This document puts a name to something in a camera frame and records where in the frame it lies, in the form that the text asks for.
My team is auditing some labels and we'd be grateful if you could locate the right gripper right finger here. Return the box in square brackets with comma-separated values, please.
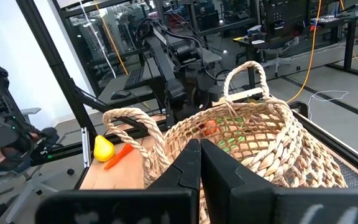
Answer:
[201, 139, 358, 224]

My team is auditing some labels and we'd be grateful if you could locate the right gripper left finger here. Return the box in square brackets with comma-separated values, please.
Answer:
[35, 139, 201, 224]

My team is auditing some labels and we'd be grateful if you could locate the green onion bunch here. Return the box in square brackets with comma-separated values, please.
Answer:
[216, 116, 248, 153]

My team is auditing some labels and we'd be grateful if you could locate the woven seagrass basket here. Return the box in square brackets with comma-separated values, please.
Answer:
[101, 60, 349, 224]

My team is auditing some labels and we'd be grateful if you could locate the red chili pepper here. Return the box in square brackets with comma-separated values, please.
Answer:
[103, 143, 135, 170]

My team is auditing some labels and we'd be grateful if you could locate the yellow lemon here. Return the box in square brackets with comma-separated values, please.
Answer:
[93, 134, 116, 162]

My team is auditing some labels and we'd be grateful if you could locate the grey desk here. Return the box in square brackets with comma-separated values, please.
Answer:
[97, 57, 223, 108]

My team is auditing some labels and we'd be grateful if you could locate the black keyboard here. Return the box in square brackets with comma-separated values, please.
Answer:
[123, 66, 145, 91]

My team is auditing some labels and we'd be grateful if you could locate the white office chair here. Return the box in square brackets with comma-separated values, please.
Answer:
[259, 36, 301, 78]

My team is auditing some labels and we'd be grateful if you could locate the grey office chair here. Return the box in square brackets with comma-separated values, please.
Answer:
[0, 107, 76, 224]

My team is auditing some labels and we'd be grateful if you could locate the black standing desk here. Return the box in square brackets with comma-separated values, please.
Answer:
[324, 0, 358, 78]

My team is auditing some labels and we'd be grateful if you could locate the silver metal bracket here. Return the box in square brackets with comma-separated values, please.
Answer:
[81, 126, 92, 169]

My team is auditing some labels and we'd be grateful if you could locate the thin white cable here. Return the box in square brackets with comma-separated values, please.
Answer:
[306, 90, 350, 121]

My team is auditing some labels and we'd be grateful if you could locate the yellow cable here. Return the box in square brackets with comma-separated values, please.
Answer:
[286, 0, 323, 103]
[94, 0, 130, 75]

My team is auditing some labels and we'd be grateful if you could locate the black aluminium rig frame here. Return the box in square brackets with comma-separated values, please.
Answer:
[16, 0, 358, 187]

